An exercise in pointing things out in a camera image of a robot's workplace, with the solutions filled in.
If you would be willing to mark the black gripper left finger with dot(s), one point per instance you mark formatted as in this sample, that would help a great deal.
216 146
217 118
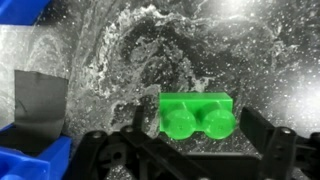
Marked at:
110 156

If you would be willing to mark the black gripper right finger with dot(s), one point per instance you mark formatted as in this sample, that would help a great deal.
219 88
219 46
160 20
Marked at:
286 153

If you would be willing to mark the square blue block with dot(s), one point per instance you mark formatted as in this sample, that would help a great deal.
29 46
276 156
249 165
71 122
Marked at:
50 163

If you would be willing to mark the blue rounded block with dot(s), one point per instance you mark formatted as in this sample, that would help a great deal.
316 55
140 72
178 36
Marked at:
20 10

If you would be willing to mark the green two-stud block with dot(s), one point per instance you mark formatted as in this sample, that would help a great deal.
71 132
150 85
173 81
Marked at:
196 106

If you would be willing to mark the grey tape strip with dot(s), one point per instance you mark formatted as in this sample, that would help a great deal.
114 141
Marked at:
40 100

